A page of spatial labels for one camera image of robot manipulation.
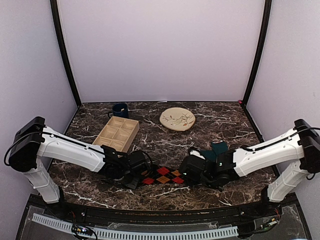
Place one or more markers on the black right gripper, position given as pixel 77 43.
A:
pixel 190 182

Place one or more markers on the bird pattern ceramic plate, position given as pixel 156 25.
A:
pixel 177 119

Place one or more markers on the black right corner frame post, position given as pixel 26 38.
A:
pixel 258 53

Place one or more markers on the black red yellow argyle sock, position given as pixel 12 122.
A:
pixel 161 175

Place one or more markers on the dark green sock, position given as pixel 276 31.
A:
pixel 217 148

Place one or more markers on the wooden compartment box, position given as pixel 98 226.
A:
pixel 118 133

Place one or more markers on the blue enamel mug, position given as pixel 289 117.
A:
pixel 116 111

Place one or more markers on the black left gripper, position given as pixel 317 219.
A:
pixel 133 184

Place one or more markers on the white slotted cable duct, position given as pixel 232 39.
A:
pixel 121 231

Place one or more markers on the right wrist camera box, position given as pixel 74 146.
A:
pixel 205 155

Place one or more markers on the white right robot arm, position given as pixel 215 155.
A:
pixel 300 146

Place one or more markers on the black corner frame post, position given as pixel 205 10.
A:
pixel 63 52
pixel 258 53

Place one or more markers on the black left corner frame post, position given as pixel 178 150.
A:
pixel 63 52

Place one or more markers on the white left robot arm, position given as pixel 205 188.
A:
pixel 35 140

